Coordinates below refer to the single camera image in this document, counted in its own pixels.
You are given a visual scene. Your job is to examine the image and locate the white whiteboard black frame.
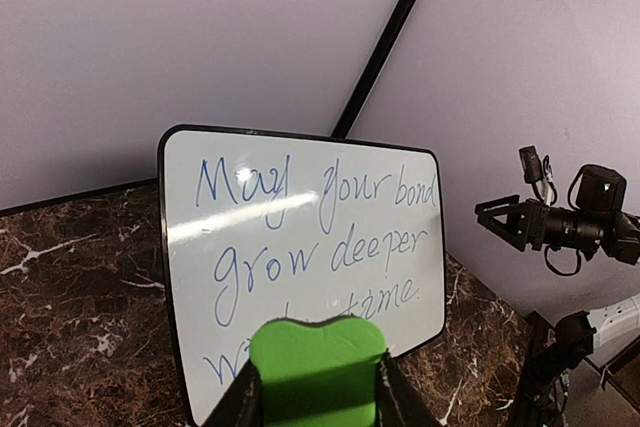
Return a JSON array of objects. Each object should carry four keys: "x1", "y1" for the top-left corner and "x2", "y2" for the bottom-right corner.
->
[{"x1": 157, "y1": 124, "x2": 446, "y2": 426}]

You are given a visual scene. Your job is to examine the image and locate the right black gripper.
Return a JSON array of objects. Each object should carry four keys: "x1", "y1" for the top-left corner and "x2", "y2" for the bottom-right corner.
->
[{"x1": 474, "y1": 194, "x2": 551, "y2": 252}]

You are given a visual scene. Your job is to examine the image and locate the right black frame post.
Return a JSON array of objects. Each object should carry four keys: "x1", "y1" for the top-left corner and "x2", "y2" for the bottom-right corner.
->
[{"x1": 330, "y1": 0, "x2": 417, "y2": 140}]

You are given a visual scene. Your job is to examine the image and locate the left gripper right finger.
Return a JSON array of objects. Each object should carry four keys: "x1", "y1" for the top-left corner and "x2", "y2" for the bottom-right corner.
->
[{"x1": 374, "y1": 352, "x2": 440, "y2": 427}]

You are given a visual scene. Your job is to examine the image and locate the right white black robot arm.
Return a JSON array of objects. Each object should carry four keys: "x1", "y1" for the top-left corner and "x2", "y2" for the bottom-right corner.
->
[{"x1": 475, "y1": 147, "x2": 639, "y2": 426}]

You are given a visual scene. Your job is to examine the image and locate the green whiteboard eraser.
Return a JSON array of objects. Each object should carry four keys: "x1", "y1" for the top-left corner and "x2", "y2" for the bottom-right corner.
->
[{"x1": 249, "y1": 317, "x2": 387, "y2": 426}]

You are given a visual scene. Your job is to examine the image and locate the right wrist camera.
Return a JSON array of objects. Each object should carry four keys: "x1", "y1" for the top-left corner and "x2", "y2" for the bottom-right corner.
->
[{"x1": 519, "y1": 146, "x2": 558, "y2": 206}]

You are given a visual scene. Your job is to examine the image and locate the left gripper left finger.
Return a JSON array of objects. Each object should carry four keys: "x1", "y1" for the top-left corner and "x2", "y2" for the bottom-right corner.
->
[{"x1": 203, "y1": 360, "x2": 263, "y2": 427}]

